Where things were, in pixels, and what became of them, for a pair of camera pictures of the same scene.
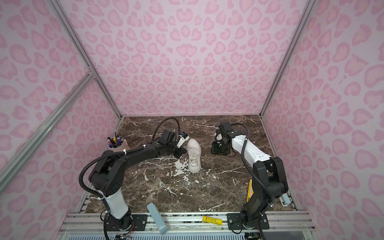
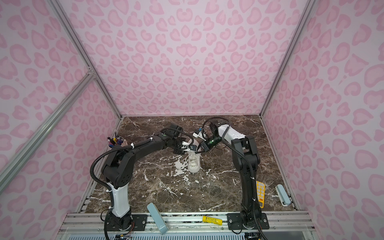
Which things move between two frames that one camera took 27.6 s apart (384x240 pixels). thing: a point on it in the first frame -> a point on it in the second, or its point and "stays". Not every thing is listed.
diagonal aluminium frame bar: (77, 92) stays
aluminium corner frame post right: (306, 11) stays
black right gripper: (215, 149) -> (205, 145)
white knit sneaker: (194, 150) stays
